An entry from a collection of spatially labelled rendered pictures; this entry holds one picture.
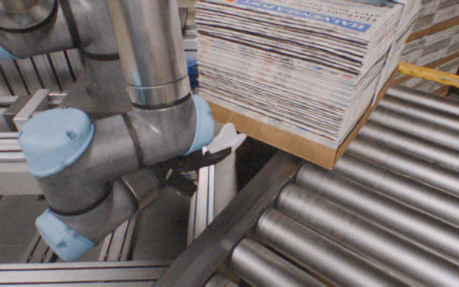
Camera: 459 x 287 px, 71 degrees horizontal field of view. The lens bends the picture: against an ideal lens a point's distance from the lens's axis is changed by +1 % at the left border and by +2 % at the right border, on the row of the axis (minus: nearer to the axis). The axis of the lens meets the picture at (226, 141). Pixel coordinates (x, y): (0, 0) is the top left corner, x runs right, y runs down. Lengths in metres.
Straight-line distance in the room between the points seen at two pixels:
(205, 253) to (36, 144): 0.24
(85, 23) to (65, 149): 0.34
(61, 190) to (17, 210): 1.08
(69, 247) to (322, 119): 0.39
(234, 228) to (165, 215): 0.80
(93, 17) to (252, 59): 0.30
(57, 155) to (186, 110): 0.15
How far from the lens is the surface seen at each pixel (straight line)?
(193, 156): 0.55
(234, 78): 0.57
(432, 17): 1.87
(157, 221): 1.24
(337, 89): 0.48
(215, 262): 0.43
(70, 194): 0.41
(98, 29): 0.67
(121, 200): 0.46
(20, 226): 1.41
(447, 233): 0.55
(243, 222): 0.47
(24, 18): 0.62
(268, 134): 0.56
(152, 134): 0.39
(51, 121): 0.39
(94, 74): 0.72
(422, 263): 0.50
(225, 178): 1.65
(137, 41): 0.36
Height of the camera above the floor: 1.17
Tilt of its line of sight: 39 degrees down
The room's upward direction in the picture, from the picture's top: straight up
